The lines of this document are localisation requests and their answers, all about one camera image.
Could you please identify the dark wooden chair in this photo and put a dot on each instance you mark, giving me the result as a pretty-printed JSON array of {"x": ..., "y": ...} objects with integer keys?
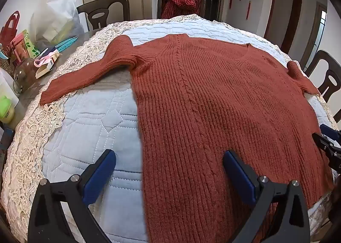
[
  {"x": 323, "y": 59},
  {"x": 159, "y": 5},
  {"x": 112, "y": 2}
]

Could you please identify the white plastic container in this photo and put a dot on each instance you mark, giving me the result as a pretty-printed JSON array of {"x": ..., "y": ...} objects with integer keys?
[{"x": 6, "y": 85}]

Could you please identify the light blue quilted mat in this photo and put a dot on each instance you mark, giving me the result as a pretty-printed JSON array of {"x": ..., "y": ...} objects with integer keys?
[{"x": 93, "y": 131}]

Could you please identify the green patterned box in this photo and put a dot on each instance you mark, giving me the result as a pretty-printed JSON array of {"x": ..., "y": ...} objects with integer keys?
[{"x": 32, "y": 45}]

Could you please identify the dark blue box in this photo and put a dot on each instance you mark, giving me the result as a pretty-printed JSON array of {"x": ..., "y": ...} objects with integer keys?
[{"x": 6, "y": 144}]

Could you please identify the door with glass panel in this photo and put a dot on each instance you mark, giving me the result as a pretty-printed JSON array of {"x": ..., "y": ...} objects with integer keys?
[{"x": 318, "y": 32}]

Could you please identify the gift box with pink ribbon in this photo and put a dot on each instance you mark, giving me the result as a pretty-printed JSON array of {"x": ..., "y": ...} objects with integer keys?
[{"x": 45, "y": 68}]

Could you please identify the green lidded bottle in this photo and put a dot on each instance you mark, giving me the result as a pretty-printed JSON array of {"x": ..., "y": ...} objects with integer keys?
[{"x": 6, "y": 109}]

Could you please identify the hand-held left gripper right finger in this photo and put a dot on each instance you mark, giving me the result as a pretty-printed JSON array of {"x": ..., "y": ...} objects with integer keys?
[{"x": 239, "y": 176}]

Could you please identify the teal plastic clips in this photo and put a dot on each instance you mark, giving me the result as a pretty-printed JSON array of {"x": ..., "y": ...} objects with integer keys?
[{"x": 66, "y": 43}]

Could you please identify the pink paper bag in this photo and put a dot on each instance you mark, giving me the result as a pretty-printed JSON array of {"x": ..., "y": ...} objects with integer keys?
[{"x": 18, "y": 47}]

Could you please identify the teal plastic item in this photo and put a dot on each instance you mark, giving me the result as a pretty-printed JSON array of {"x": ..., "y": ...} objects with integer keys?
[{"x": 2, "y": 52}]

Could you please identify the rust red knit sweater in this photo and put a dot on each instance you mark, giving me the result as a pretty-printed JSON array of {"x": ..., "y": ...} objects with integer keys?
[{"x": 213, "y": 99}]

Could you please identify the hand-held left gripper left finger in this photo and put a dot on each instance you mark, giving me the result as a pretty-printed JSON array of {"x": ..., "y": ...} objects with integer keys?
[{"x": 100, "y": 176}]

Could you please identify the brown door frame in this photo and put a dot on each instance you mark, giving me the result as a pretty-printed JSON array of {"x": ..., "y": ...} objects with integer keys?
[{"x": 298, "y": 19}]

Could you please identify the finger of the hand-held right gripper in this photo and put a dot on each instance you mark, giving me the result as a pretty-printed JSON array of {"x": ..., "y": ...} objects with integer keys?
[
  {"x": 330, "y": 153},
  {"x": 331, "y": 132}
]

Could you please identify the cream lace tablecloth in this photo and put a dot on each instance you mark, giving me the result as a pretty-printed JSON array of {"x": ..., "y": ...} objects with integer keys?
[{"x": 34, "y": 136}]

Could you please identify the red gift bag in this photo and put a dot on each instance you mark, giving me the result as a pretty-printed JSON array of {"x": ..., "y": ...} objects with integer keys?
[{"x": 8, "y": 32}]

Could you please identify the glass jar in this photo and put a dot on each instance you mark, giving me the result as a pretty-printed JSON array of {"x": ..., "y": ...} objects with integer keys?
[{"x": 25, "y": 75}]

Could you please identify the white plastic bag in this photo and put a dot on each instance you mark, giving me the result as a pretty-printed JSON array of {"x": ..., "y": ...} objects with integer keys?
[{"x": 56, "y": 13}]

